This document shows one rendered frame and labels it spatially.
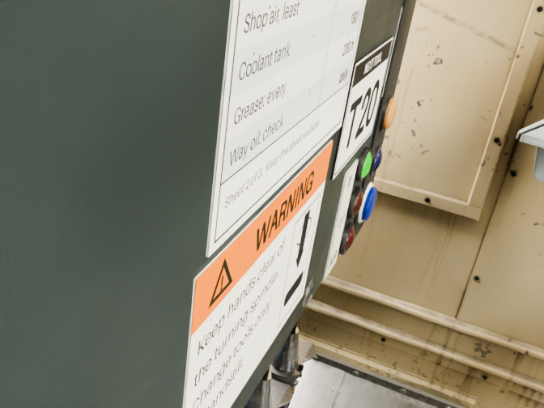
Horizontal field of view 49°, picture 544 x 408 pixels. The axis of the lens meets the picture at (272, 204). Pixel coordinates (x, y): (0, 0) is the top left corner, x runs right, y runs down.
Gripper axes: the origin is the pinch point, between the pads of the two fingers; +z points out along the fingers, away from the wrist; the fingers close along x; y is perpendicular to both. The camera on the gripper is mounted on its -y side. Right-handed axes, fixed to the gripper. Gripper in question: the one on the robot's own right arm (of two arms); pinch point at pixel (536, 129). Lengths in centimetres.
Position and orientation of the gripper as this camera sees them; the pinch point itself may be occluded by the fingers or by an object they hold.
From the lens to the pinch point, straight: 53.5
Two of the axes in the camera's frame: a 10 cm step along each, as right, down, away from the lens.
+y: -1.3, 8.8, 4.6
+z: -9.8, -0.5, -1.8
